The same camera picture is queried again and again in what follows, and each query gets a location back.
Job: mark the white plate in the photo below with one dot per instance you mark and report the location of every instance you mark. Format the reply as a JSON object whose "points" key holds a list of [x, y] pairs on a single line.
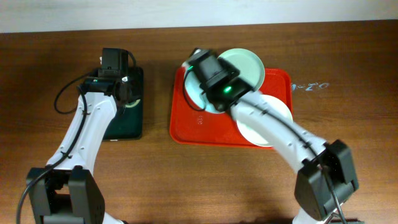
{"points": [[252, 136]]}

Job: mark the red plastic tray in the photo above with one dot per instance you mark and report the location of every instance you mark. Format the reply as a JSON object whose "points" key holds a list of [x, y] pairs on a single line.
{"points": [[188, 126]]}

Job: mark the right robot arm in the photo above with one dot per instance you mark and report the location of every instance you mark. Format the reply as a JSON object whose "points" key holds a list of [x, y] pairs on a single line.
{"points": [[326, 177]]}

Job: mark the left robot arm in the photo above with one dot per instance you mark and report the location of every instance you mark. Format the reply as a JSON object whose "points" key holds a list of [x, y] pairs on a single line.
{"points": [[64, 191]]}

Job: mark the green yellow sponge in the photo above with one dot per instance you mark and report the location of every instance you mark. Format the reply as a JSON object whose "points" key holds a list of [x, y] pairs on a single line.
{"points": [[133, 104]]}

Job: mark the black plastic tray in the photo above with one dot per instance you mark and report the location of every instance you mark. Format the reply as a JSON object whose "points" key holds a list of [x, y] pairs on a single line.
{"points": [[128, 124]]}

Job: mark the light blue plate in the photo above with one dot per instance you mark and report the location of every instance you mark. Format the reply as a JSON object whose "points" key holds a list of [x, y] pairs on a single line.
{"points": [[195, 94]]}

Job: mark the mint green plate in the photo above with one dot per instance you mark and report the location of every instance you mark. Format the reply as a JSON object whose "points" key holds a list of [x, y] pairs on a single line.
{"points": [[251, 68]]}

